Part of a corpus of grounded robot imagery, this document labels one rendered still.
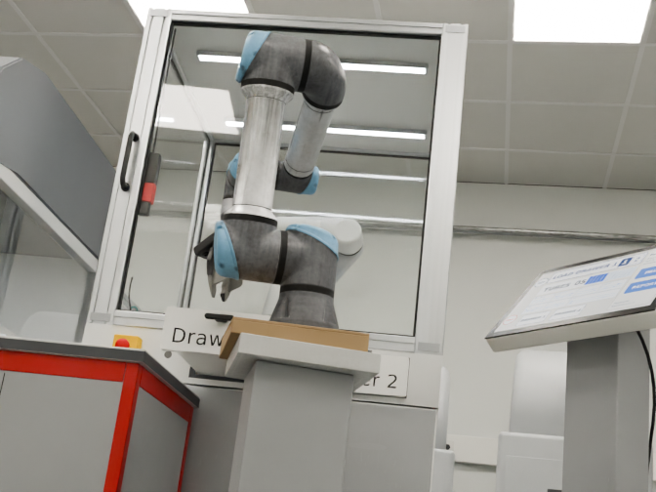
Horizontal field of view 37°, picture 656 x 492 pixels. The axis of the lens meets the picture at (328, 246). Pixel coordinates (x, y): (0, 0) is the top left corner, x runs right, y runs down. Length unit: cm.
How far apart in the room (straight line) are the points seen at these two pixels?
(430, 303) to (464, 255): 339
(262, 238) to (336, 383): 34
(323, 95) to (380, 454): 102
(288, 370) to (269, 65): 64
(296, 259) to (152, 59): 131
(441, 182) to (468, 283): 323
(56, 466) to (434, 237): 124
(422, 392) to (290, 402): 84
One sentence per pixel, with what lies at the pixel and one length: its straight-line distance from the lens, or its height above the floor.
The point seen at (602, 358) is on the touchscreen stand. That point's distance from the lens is 246.
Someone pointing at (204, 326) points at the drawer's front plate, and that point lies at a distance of 247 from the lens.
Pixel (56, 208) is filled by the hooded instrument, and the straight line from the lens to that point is 351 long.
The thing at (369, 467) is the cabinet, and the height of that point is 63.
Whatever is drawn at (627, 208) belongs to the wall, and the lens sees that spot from 631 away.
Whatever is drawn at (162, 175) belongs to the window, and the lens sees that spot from 303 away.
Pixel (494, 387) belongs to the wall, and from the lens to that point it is 594.
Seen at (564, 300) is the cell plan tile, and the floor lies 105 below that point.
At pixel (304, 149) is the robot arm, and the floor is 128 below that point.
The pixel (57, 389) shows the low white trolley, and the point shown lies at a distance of 227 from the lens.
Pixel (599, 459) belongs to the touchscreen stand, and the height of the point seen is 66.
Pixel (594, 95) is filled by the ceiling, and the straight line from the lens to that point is 526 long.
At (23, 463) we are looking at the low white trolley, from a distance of 226.
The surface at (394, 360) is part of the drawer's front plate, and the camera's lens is 272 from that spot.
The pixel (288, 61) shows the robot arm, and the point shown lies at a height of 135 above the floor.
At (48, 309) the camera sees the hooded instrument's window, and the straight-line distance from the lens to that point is 359.
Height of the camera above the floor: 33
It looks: 19 degrees up
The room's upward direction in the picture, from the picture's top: 7 degrees clockwise
